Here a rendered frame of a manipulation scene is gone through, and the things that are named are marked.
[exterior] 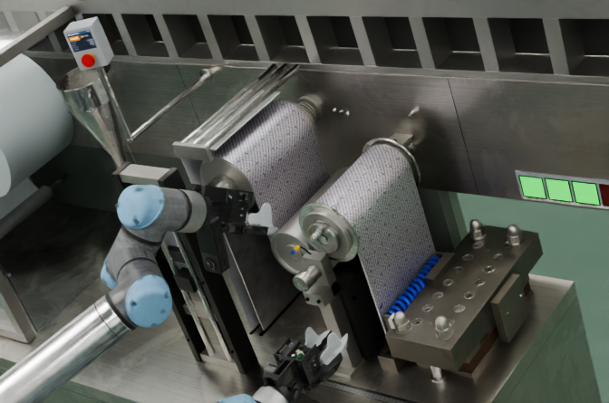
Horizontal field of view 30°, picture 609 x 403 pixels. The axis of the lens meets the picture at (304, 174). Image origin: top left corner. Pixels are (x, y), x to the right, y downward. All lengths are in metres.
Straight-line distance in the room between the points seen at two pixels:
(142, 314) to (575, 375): 1.19
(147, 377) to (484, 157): 0.96
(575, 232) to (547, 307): 1.77
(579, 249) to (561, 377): 1.64
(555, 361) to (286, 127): 0.78
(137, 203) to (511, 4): 0.81
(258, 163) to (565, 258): 1.97
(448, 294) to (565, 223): 1.97
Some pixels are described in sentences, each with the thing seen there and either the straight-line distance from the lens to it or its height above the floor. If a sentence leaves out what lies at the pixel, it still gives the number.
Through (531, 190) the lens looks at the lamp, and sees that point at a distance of 2.44.
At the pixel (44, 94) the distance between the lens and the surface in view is 3.04.
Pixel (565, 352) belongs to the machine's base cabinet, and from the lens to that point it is 2.63.
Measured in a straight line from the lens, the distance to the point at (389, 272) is 2.44.
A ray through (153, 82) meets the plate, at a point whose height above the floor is 1.38.
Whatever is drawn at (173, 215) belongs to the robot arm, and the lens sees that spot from 1.95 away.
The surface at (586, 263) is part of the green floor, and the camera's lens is 4.16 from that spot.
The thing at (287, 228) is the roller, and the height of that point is 1.23.
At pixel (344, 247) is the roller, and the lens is 2.33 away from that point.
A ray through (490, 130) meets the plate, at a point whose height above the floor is 1.31.
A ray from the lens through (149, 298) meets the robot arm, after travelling 1.84.
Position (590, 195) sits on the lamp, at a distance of 2.37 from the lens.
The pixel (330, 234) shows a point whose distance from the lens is 2.31.
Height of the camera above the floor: 2.50
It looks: 29 degrees down
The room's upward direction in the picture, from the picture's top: 19 degrees counter-clockwise
